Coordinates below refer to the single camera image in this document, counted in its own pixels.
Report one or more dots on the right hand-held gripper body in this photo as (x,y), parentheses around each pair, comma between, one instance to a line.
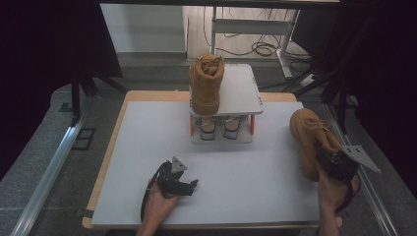
(344,164)

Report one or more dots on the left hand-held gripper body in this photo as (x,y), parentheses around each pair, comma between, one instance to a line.
(172,185)

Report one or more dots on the tan suede lace-up boot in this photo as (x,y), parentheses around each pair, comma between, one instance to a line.
(206,85)
(308,137)

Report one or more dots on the white two-tier shoe rack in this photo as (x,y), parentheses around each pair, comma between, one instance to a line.
(239,95)

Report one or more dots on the person's left hand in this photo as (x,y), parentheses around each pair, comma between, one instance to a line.
(160,206)

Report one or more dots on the person's right hand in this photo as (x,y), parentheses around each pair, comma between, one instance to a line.
(332,193)

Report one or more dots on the black metal stand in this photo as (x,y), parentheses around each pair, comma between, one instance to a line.
(341,82)

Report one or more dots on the white power strip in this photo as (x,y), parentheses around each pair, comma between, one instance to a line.
(308,79)

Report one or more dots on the black curtain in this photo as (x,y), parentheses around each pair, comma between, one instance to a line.
(39,65)
(387,82)

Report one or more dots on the black tripod stand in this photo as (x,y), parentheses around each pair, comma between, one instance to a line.
(76,95)

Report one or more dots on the aluminium frame rail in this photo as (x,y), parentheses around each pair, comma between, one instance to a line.
(49,177)
(377,203)

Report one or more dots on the white metal desk frame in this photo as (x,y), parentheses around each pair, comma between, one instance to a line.
(249,26)

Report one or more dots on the black overhead frame bar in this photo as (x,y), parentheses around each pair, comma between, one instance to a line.
(213,2)

